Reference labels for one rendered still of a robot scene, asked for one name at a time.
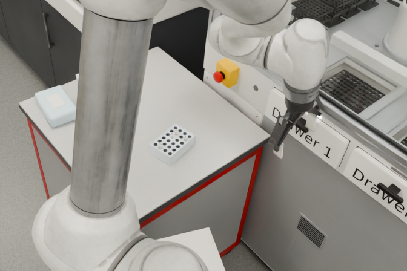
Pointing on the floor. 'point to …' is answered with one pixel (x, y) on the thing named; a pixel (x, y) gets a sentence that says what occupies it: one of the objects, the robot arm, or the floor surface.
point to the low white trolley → (212, 130)
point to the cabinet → (313, 210)
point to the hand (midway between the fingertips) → (294, 139)
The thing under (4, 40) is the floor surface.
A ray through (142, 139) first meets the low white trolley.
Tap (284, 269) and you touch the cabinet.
